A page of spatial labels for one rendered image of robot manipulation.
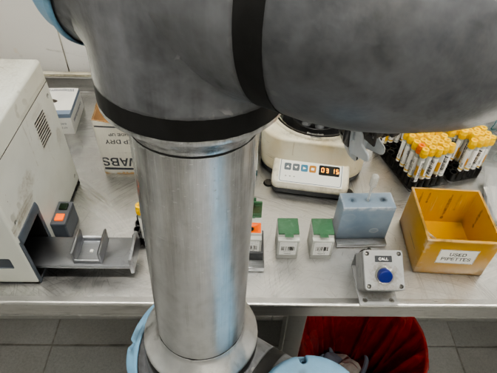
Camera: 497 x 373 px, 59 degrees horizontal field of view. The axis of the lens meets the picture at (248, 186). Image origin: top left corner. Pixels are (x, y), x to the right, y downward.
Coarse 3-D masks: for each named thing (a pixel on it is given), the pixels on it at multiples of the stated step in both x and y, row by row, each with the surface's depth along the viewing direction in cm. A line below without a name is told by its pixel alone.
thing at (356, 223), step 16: (384, 192) 86; (336, 208) 88; (352, 208) 82; (368, 208) 83; (384, 208) 83; (336, 224) 88; (352, 224) 86; (368, 224) 86; (384, 224) 86; (336, 240) 88; (352, 240) 89; (368, 240) 89; (384, 240) 89
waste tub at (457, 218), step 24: (432, 192) 87; (456, 192) 87; (480, 192) 86; (408, 216) 88; (432, 216) 92; (456, 216) 92; (480, 216) 85; (408, 240) 88; (432, 240) 78; (456, 240) 78; (480, 240) 85; (432, 264) 83; (456, 264) 82; (480, 264) 82
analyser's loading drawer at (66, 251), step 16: (32, 240) 82; (48, 240) 83; (64, 240) 83; (80, 240) 81; (96, 240) 83; (112, 240) 83; (128, 240) 83; (32, 256) 80; (48, 256) 80; (64, 256) 80; (80, 256) 80; (96, 256) 80; (112, 256) 80; (128, 256) 81
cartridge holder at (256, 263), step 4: (252, 252) 82; (256, 252) 82; (260, 252) 82; (252, 256) 83; (256, 256) 83; (260, 256) 83; (252, 260) 84; (256, 260) 84; (260, 260) 84; (248, 264) 83; (252, 264) 83; (256, 264) 83; (260, 264) 83; (248, 268) 83; (252, 268) 83; (256, 268) 83; (260, 268) 83
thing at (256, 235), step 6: (252, 222) 82; (258, 222) 82; (252, 228) 82; (258, 228) 81; (252, 234) 81; (258, 234) 80; (252, 240) 80; (258, 240) 80; (252, 246) 82; (258, 246) 82
